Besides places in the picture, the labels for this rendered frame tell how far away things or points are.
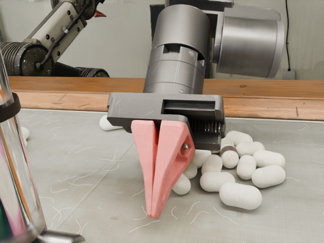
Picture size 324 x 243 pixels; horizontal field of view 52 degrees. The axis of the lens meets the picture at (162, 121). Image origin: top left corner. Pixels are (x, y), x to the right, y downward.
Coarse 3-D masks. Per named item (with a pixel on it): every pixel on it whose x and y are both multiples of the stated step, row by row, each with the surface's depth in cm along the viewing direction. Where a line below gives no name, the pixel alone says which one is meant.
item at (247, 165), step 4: (244, 156) 34; (248, 156) 34; (240, 160) 34; (244, 160) 34; (248, 160) 34; (252, 160) 34; (240, 164) 33; (244, 164) 33; (248, 164) 33; (252, 164) 33; (240, 168) 33; (244, 168) 33; (248, 168) 33; (252, 168) 33; (240, 172) 33; (244, 172) 33; (248, 172) 33; (252, 172) 33; (240, 176) 33; (244, 176) 33; (248, 176) 33
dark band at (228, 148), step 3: (225, 147) 36; (228, 147) 36; (231, 147) 36; (234, 147) 37; (222, 150) 36; (225, 150) 36; (228, 150) 36; (231, 150) 35; (234, 150) 36; (222, 153) 36; (237, 153) 36
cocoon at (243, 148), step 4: (240, 144) 37; (244, 144) 37; (248, 144) 37; (252, 144) 37; (256, 144) 37; (260, 144) 37; (236, 148) 37; (240, 148) 37; (244, 148) 37; (248, 148) 37; (252, 148) 37; (256, 148) 37; (260, 148) 37; (264, 148) 37; (240, 152) 37; (244, 152) 37; (248, 152) 37; (252, 152) 37; (240, 156) 37; (252, 156) 37
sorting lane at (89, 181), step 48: (48, 144) 44; (96, 144) 43; (288, 144) 40; (48, 192) 34; (96, 192) 33; (144, 192) 33; (192, 192) 32; (288, 192) 31; (96, 240) 27; (144, 240) 27; (192, 240) 27; (240, 240) 26; (288, 240) 26
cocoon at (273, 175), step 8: (264, 168) 32; (272, 168) 32; (280, 168) 32; (256, 176) 32; (264, 176) 31; (272, 176) 31; (280, 176) 32; (256, 184) 32; (264, 184) 31; (272, 184) 32
